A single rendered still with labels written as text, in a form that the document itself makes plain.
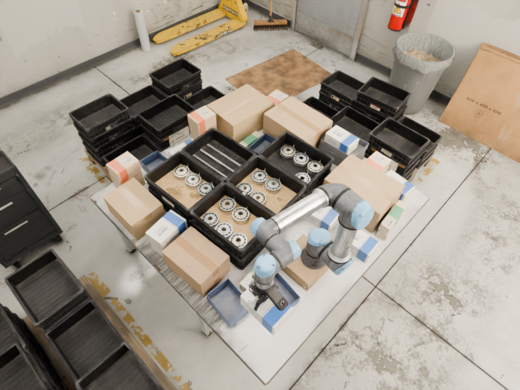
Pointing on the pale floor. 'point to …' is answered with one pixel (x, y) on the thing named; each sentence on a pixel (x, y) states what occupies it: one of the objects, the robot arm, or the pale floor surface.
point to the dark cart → (22, 217)
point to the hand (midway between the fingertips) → (266, 304)
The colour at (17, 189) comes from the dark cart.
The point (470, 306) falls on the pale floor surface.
